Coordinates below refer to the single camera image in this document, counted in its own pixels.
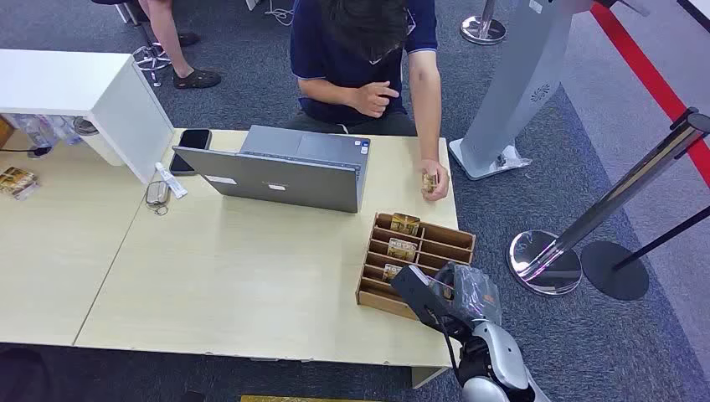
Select black cable plug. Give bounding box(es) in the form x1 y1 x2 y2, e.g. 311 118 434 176
0 145 52 160

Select grey key fob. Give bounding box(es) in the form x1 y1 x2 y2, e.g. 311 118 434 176
144 180 171 217

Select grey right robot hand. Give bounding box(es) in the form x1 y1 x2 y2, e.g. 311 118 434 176
433 261 504 329

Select black stanchion post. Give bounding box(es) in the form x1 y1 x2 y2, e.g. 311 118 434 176
579 205 710 302

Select white shelf unit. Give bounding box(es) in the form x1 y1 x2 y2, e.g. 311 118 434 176
0 49 176 185

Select grey kiosk stand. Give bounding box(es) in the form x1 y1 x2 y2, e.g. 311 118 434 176
448 0 594 182

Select stack of gold cards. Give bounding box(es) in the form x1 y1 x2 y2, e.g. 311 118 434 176
0 166 42 202

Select white tube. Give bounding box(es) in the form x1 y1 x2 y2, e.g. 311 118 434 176
154 162 188 200

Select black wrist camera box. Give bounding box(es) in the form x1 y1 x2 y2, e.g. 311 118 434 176
390 265 474 342

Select chrome stanchion post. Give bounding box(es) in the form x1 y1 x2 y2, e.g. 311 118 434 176
507 107 710 296
460 0 507 47

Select person's left hand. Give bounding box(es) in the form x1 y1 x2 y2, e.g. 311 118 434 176
419 158 451 203

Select chrome office chair base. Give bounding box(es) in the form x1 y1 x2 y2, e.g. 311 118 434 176
91 0 174 88

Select white floor cable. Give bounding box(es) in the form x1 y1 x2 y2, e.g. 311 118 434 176
264 0 296 27

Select wooden card organizer box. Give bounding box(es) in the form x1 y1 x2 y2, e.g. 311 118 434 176
355 211 477 322

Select standing person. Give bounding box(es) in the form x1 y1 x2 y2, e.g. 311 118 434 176
137 0 223 90

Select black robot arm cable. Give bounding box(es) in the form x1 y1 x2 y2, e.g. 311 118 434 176
436 313 462 387

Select black smartphone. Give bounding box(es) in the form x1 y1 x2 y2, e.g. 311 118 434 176
168 128 213 177

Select grey laptop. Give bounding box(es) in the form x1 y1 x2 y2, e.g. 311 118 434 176
172 124 372 214

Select clear plastic wrap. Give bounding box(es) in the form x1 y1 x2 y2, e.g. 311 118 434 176
492 144 533 171

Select person's right hand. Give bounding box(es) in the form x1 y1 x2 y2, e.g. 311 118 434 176
351 80 400 119

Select clear plastic bottles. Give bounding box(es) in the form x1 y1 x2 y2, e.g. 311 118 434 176
11 113 85 149

